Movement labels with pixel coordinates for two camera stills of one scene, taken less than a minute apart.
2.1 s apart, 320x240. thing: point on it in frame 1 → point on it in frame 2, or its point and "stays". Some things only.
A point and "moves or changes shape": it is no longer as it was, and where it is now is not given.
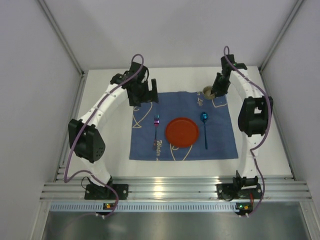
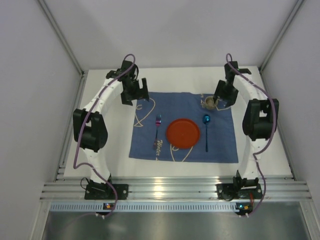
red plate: x=182 y=132 stays
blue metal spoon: x=204 y=117 moves or changes shape
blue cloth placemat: x=150 y=120 stays
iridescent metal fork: x=156 y=123 stays
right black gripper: x=218 y=88 → x=225 y=92
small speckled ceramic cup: x=207 y=91 → x=209 y=102
